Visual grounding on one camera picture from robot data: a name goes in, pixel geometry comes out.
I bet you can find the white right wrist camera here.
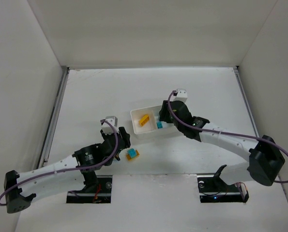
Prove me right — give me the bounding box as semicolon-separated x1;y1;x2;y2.
173;88;188;103

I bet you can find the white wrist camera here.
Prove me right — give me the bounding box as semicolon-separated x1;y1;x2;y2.
173;88;188;103
100;116;119;135

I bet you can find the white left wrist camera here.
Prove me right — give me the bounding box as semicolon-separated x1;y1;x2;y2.
100;116;119;135

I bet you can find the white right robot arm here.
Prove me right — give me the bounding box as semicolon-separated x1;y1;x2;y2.
159;100;285;186

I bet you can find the yellow long lego brick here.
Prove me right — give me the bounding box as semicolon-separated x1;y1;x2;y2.
138;114;150;127

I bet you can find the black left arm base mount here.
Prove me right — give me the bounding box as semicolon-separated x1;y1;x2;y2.
66;171;113;204

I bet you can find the cyan small lego brick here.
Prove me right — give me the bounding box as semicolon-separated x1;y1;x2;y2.
156;121;163;129

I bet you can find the blue and yellow lego stack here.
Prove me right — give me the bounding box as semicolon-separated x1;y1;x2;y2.
126;148;139;161

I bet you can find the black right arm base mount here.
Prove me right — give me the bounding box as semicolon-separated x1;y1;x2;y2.
197;165;249;203

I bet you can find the white three-compartment container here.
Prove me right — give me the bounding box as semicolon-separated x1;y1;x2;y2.
130;105;178;139

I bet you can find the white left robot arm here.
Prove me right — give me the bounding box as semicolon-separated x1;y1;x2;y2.
4;127;131;214

